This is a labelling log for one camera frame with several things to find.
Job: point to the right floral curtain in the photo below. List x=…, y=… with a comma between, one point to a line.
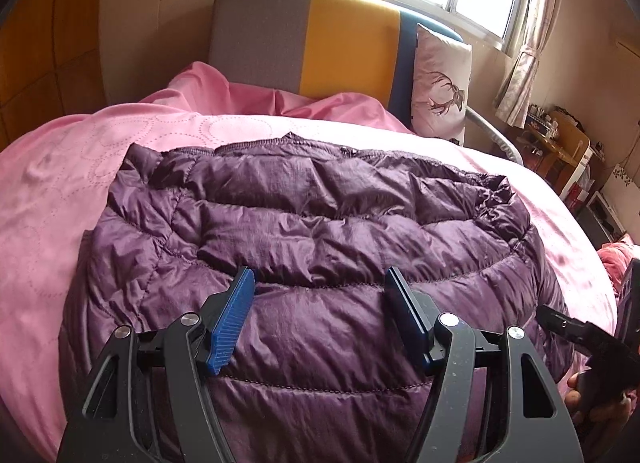
x=513, y=98

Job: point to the grey curved bed rail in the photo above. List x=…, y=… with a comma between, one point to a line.
x=504, y=144

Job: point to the person's right hand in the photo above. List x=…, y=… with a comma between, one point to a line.
x=606, y=422

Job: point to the purple quilted down jacket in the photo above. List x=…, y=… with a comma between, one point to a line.
x=319, y=373

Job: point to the white low cabinet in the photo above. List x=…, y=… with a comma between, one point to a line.
x=599, y=221

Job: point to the wooden wardrobe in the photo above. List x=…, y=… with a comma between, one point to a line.
x=50, y=63

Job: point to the white red box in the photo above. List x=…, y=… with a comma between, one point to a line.
x=583, y=180

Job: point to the grey yellow blue headboard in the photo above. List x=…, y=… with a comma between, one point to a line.
x=317, y=48

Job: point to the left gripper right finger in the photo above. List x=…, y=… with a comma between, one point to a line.
x=524, y=418

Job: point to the deer print pillow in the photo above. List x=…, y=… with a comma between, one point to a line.
x=442, y=72

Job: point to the red ruffled blanket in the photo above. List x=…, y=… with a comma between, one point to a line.
x=616, y=257

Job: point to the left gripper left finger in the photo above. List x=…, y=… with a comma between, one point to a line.
x=115, y=420

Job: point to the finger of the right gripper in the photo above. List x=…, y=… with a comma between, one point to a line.
x=565, y=327

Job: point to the pink bedspread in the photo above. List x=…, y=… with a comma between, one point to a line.
x=54, y=183

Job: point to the wooden desk with clutter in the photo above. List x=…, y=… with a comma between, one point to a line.
x=563, y=147

